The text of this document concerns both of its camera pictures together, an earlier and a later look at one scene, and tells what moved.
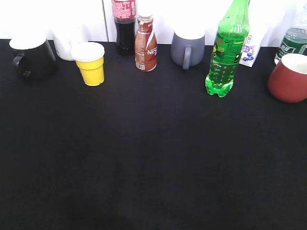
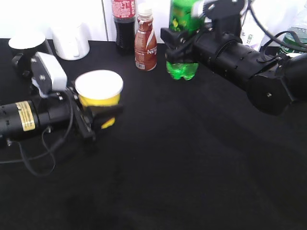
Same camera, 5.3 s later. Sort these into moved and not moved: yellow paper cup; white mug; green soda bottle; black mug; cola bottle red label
Moved: yellow paper cup; green soda bottle
Not moved: white mug; cola bottle red label; black mug
